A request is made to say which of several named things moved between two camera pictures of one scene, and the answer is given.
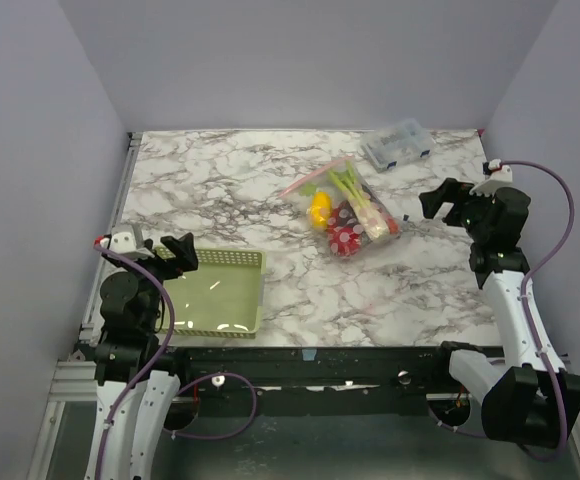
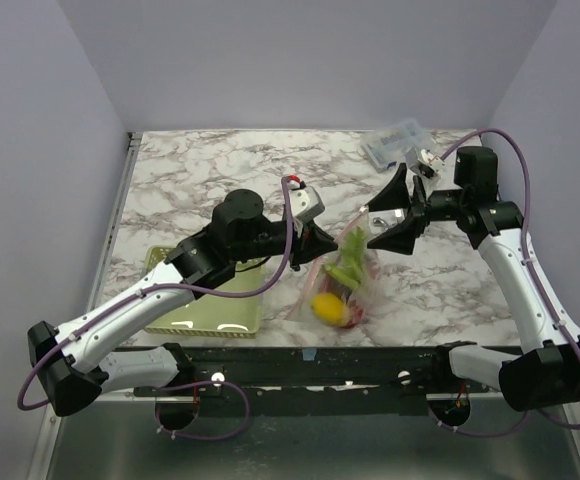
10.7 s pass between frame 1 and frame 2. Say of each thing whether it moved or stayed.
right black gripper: moved
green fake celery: moved
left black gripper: moved
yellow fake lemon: moved
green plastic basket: stayed
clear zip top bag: moved
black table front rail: stayed
